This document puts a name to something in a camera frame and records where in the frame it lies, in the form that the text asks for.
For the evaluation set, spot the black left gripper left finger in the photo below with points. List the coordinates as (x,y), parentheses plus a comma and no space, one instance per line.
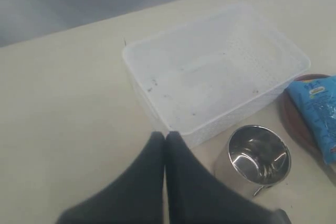
(136,196)

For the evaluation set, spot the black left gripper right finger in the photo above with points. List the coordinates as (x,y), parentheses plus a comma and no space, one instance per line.
(196,196)

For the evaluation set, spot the shiny steel cup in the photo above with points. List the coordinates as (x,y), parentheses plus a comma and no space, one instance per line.
(254,159)

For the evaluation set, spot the small dark red dish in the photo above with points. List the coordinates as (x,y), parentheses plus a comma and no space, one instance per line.
(295,123)

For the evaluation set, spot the blue snack packet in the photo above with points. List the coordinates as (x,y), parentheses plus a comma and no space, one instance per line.
(315,100)

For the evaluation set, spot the white perforated plastic basket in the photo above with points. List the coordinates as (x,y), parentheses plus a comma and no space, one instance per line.
(204,76)

